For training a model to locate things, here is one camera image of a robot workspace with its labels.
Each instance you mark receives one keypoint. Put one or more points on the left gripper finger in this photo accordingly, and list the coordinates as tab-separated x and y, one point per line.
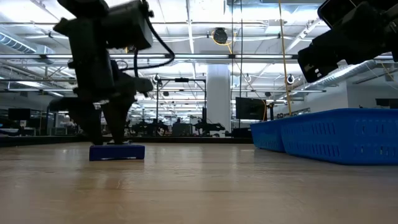
119	102
88	118

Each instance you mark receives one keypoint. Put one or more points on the black background robot arm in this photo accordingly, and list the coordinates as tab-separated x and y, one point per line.
208	127

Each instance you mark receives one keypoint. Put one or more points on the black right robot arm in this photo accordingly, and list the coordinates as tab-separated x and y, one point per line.
367	9

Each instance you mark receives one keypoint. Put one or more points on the black background rig stand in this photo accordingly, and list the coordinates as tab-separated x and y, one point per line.
157	102

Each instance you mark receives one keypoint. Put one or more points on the navy blue rectangular block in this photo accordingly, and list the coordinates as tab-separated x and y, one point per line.
116	152

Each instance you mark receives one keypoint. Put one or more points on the dark background desk monitor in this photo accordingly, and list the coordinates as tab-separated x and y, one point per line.
18	114

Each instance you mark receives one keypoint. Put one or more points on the blue perforated plastic basket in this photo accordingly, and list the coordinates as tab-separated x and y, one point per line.
342	137
267	135

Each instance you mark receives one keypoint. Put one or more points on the white square pillar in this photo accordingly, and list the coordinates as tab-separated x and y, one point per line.
219	93

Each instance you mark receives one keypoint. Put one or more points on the black monitor on stand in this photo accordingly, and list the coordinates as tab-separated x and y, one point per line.
250	109

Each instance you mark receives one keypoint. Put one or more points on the silver ceiling duct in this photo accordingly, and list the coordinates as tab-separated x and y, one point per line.
345	73

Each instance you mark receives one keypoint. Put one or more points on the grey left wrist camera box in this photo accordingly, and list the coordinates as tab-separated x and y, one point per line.
127	23

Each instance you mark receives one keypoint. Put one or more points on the dark wall screen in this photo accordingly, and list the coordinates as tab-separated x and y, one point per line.
387	103

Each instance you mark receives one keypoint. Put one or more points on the black aluminium table frame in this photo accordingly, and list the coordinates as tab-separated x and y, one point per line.
186	140

